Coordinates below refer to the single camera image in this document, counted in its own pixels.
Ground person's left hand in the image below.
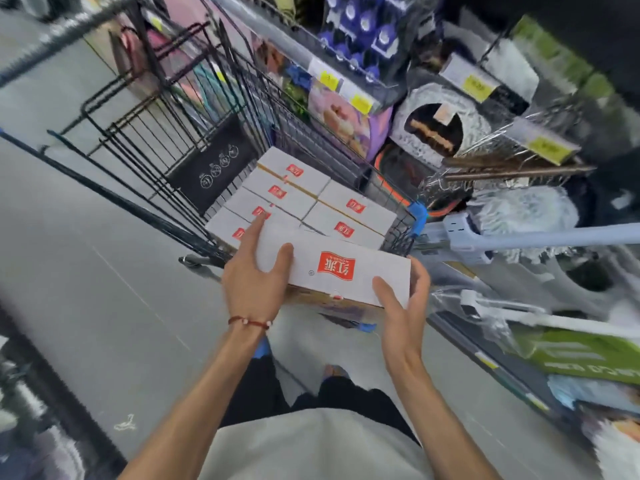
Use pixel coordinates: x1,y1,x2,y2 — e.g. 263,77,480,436
221,213,295,325

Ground person's right hand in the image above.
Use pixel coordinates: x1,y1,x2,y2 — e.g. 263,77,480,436
371,256,432,378

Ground white yellow snack box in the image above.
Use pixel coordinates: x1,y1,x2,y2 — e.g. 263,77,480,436
255,222,413,321

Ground black wire shopping cart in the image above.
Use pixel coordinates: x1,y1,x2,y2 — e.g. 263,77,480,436
0,0,431,335

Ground stack of white boxes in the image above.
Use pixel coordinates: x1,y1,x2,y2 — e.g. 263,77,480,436
203,146,399,253

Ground person's left forearm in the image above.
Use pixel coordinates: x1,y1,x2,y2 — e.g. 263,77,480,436
117,319,273,480

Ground person's right forearm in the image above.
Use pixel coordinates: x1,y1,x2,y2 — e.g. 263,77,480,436
389,364,503,480

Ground black trousers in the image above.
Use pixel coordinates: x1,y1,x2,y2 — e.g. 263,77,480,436
219,352,421,445

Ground white mop in clear plastic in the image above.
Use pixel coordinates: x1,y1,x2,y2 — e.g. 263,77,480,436
429,287,640,345

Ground light blue flat mop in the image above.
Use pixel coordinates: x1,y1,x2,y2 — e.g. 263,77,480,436
412,212,640,268

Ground grey shirt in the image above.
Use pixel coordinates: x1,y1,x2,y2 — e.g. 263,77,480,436
197,408,436,480

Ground orange rimmed bucket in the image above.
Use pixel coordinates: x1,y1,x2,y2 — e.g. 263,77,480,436
372,144,461,218

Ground green white cardboard carton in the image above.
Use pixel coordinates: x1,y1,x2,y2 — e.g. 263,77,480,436
509,324,640,385

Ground grey fluffy mop head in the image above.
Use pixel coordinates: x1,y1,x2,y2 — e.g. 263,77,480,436
467,187,581,265

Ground purple pink printed package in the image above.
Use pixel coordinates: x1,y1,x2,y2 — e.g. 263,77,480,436
307,79,393,163

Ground light blue long package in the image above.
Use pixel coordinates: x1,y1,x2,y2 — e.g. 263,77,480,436
547,374,640,415

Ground shelf price label strip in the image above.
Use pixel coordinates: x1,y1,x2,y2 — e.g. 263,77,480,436
305,57,381,117

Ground grey fluffy round mat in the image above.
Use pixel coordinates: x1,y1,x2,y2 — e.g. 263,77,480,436
389,83,493,168

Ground green blue printed package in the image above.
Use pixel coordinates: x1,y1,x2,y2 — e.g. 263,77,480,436
282,64,313,121

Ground white round mop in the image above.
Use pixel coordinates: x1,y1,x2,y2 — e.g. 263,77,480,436
582,417,640,480

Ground row of dark blue packets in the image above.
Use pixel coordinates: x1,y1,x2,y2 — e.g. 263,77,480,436
317,0,446,83

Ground red string bracelet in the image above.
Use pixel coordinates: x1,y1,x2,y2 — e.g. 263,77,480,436
227,315,273,331

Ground bundle of brown broom handles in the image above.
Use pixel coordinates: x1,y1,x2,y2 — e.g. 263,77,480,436
442,154,597,183

